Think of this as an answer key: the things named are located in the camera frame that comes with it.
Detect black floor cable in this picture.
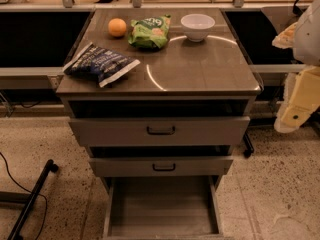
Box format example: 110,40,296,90
0,151,48,240

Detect top drawer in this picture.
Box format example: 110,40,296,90
70,116,250,147

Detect bottom drawer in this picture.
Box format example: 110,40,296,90
103,176,223,240

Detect orange fruit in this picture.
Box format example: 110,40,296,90
108,18,127,37

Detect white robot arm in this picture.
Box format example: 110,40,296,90
272,0,320,133

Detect drawer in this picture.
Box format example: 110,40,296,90
70,116,250,147
103,176,223,240
89,156,232,177

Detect blue chip bag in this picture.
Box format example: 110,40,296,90
63,43,140,88

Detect grey drawer cabinet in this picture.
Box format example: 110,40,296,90
55,7,262,240

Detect green chip bag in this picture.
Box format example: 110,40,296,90
128,15,171,49

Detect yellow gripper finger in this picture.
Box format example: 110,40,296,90
274,66,320,133
272,23,297,49

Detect middle drawer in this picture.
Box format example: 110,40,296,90
89,156,232,177

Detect white bowl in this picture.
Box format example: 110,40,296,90
181,14,215,42

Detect black floor stand bar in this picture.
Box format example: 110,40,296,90
0,159,59,240

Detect black caster leg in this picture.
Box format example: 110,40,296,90
243,133,254,158

